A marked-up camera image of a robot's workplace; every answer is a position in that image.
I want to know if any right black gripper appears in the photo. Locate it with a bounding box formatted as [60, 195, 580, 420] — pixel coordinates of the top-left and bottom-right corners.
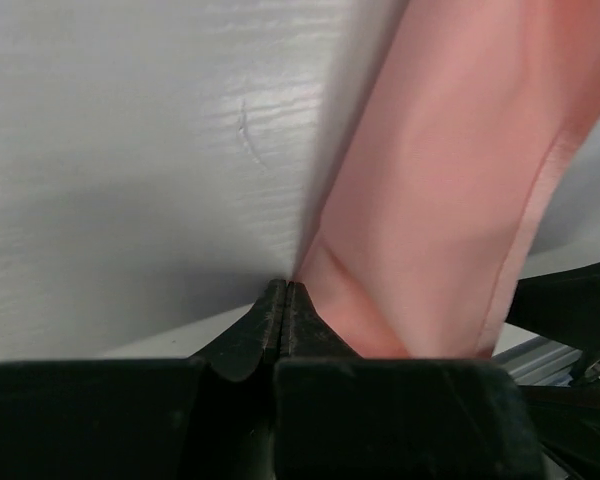
[507, 262, 600, 479]

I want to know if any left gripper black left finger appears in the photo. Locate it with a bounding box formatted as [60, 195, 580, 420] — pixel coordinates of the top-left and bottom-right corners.
[0, 280, 286, 479]

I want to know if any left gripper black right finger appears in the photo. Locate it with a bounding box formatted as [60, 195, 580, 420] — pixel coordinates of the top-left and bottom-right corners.
[273, 283, 546, 479]

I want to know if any pink satin napkin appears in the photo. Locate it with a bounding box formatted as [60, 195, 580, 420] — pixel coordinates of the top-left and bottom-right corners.
[299, 1, 600, 358]

